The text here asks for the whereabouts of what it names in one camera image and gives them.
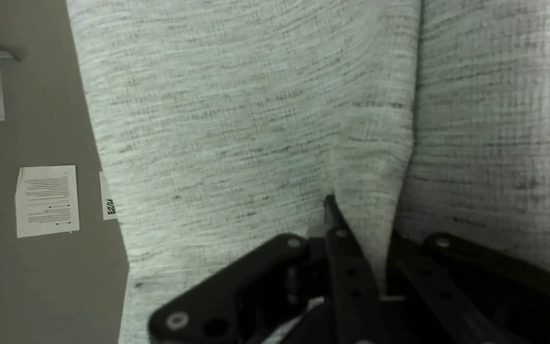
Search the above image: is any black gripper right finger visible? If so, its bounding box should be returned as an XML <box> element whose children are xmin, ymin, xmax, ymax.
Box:
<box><xmin>388</xmin><ymin>231</ymin><xmax>550</xmax><ymax>344</ymax></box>

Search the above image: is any grey white woven curtain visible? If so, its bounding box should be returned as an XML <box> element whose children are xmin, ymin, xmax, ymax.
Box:
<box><xmin>64</xmin><ymin>0</ymin><xmax>550</xmax><ymax>344</ymax></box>

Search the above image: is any small white label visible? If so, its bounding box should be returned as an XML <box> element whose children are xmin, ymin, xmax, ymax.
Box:
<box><xmin>98</xmin><ymin>170</ymin><xmax>121</xmax><ymax>223</ymax></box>

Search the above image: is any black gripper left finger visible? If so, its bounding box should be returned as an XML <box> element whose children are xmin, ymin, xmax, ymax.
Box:
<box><xmin>148</xmin><ymin>193</ymin><xmax>386</xmax><ymax>344</ymax></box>

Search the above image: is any white paper notice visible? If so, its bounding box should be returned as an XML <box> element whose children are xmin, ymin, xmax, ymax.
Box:
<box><xmin>14</xmin><ymin>162</ymin><xmax>83</xmax><ymax>241</ymax></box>

